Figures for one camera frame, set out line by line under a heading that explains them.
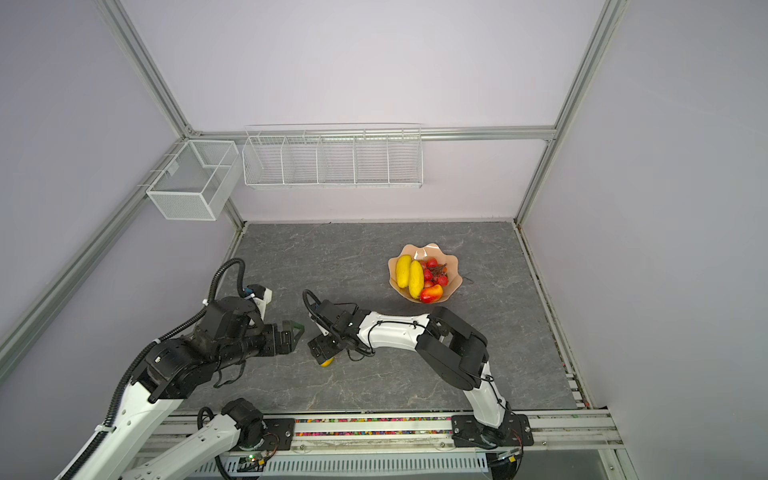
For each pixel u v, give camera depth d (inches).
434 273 38.9
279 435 29.1
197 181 37.8
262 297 24.3
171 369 16.7
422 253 41.6
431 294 35.7
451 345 20.7
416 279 36.7
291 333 24.0
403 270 38.5
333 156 38.9
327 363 31.8
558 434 29.2
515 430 27.9
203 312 19.2
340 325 26.7
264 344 23.2
